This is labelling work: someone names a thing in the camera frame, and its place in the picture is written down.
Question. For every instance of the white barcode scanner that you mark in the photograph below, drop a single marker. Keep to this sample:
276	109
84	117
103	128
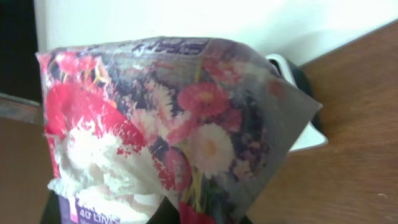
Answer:
302	105

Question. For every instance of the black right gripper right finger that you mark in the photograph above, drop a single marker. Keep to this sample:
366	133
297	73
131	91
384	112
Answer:
168	214

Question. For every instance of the red purple tissue pack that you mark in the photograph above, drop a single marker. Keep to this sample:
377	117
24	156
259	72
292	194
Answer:
199	121

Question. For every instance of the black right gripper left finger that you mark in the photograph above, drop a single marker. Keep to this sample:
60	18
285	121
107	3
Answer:
51	214

